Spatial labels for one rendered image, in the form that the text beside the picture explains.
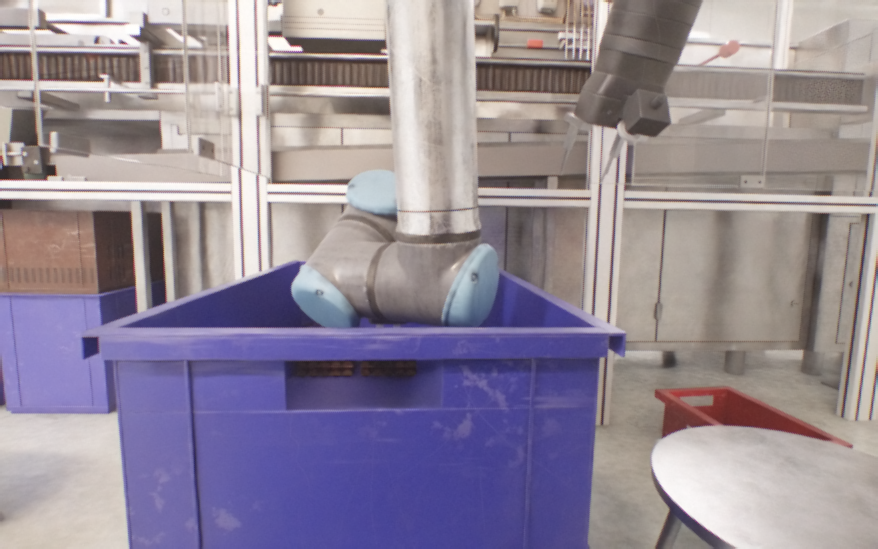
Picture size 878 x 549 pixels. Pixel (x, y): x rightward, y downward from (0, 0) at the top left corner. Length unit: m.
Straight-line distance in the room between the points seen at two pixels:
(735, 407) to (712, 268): 0.55
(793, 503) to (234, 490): 0.51
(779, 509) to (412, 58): 0.54
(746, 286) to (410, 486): 1.51
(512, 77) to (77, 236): 1.21
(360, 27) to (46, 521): 1.24
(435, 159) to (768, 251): 1.49
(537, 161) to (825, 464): 0.82
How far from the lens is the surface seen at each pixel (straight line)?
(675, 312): 1.64
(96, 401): 1.48
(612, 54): 0.48
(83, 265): 1.41
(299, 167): 1.17
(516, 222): 1.41
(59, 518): 1.07
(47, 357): 1.52
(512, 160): 1.16
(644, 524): 0.94
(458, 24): 0.45
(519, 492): 0.41
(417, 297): 0.45
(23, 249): 1.50
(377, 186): 0.59
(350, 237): 0.54
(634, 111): 0.45
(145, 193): 1.23
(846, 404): 1.65
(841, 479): 0.66
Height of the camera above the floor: 0.51
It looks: 7 degrees down
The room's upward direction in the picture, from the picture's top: 1 degrees clockwise
